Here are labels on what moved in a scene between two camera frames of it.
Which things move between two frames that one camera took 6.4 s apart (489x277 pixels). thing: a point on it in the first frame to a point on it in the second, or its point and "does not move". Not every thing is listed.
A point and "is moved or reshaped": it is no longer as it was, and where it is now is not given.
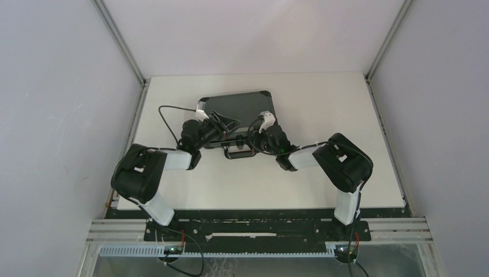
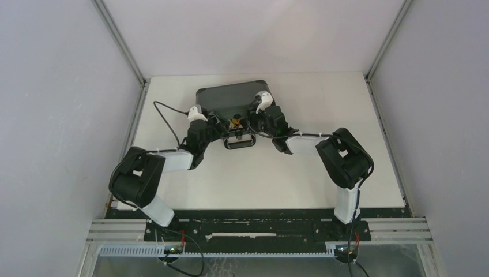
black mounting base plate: (259, 226) does not move
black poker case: (245, 108) is moved or reshaped
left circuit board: (173, 250) does not move
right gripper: (256, 138) to (254, 118)
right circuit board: (342, 250) does not move
